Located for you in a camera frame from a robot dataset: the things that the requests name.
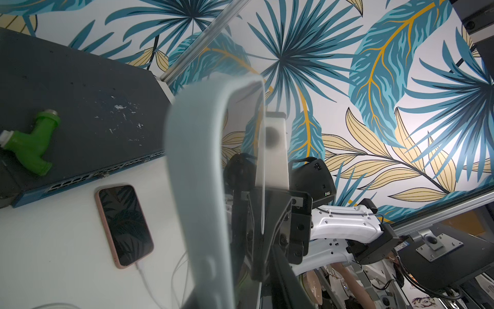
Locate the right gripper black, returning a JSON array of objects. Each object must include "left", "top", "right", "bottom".
[{"left": 223, "top": 153, "right": 313, "bottom": 282}]

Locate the phone with light blue case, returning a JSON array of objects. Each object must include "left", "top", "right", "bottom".
[{"left": 164, "top": 74, "right": 264, "bottom": 308}]

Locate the green plastic tool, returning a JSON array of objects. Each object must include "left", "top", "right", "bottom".
[{"left": 1, "top": 109, "right": 60, "bottom": 176}]

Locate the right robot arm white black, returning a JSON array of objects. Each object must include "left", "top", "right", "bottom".
[{"left": 223, "top": 153, "right": 399, "bottom": 283}]

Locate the white charging cable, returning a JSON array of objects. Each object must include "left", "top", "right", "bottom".
[{"left": 134, "top": 261, "right": 190, "bottom": 309}]

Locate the grey network switch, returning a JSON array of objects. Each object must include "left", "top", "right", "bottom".
[{"left": 1, "top": 29, "right": 171, "bottom": 207}]

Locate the phone with pink case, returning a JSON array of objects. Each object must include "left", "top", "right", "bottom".
[{"left": 95, "top": 184, "right": 154, "bottom": 269}]

